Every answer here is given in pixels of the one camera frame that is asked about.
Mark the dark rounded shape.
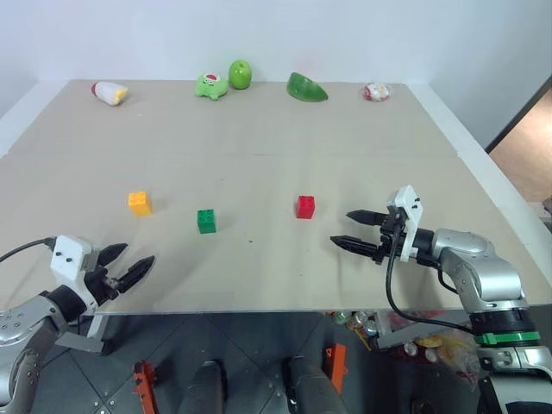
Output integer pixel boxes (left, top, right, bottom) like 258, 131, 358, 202
282, 355, 351, 414
179, 360, 229, 414

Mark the green toy apple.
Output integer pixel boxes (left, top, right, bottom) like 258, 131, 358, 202
228, 60, 254, 91

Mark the orange and black clamp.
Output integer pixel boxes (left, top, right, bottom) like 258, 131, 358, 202
325, 342, 348, 396
131, 360, 157, 414

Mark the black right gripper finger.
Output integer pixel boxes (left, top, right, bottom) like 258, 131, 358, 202
345, 209, 388, 228
329, 234, 381, 260

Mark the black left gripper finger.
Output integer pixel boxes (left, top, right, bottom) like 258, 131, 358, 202
116, 254, 156, 295
97, 242, 130, 271

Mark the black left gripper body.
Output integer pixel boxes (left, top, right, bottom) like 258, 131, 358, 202
84, 266, 122, 305

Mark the red toy building block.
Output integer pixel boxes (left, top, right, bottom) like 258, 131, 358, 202
296, 194, 317, 220

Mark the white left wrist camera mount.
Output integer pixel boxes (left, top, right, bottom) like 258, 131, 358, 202
50, 235, 105, 312

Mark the colourful snack packet pile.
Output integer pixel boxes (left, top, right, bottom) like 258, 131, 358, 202
329, 309, 482, 383

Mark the white and yellow toy bottle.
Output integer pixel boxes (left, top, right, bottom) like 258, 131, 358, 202
90, 81, 129, 106

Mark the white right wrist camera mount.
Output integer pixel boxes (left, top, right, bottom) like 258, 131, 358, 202
386, 185, 426, 263

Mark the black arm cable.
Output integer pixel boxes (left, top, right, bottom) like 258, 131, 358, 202
385, 222, 475, 336
0, 236, 58, 264

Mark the grey table clamp bracket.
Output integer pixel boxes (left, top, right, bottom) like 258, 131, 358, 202
54, 313, 115, 356
376, 321, 450, 351

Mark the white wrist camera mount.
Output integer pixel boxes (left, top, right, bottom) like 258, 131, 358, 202
386, 185, 426, 263
50, 235, 105, 312

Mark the beige table cover sheet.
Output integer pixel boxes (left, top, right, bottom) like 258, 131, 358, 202
0, 79, 459, 160
0, 151, 552, 317

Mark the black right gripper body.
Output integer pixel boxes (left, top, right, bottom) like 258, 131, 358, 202
373, 210, 409, 266

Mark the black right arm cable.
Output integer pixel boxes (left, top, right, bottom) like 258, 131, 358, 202
385, 222, 475, 336

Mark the green toy building block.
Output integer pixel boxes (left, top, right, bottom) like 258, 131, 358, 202
197, 209, 217, 235

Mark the green frog plush toy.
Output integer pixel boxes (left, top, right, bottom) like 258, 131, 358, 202
195, 72, 229, 102

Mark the yellow toy building block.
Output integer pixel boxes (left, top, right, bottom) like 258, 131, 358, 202
128, 191, 153, 218

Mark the red and white toy ball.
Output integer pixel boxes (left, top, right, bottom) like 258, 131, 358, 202
361, 82, 393, 103

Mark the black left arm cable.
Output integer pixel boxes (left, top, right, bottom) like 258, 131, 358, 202
0, 236, 58, 264

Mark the dark door frame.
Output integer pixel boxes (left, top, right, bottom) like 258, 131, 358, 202
485, 73, 552, 154

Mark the green toy fruit slice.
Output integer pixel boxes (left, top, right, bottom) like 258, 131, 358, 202
286, 72, 329, 104

